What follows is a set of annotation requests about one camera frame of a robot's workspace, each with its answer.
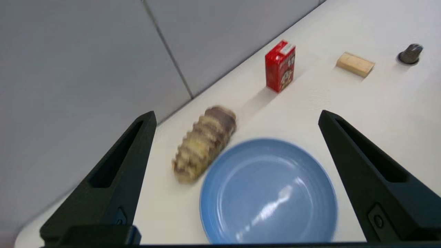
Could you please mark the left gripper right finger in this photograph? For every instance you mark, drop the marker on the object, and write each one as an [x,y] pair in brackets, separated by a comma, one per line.
[386,203]

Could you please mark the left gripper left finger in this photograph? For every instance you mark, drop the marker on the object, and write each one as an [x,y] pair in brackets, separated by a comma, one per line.
[110,196]

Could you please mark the long striped bread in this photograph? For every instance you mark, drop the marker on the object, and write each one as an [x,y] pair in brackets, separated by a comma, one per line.
[203,144]

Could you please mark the blue round plate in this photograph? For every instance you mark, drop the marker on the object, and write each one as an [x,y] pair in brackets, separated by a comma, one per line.
[268,193]

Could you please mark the small wooden block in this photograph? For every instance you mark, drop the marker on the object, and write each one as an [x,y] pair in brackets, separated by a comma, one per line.
[355,64]

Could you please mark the dark coffee capsule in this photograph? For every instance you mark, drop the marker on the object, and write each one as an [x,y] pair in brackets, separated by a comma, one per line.
[410,55]

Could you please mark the red milk carton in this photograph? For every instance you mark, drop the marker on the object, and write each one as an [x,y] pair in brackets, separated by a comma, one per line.
[279,69]

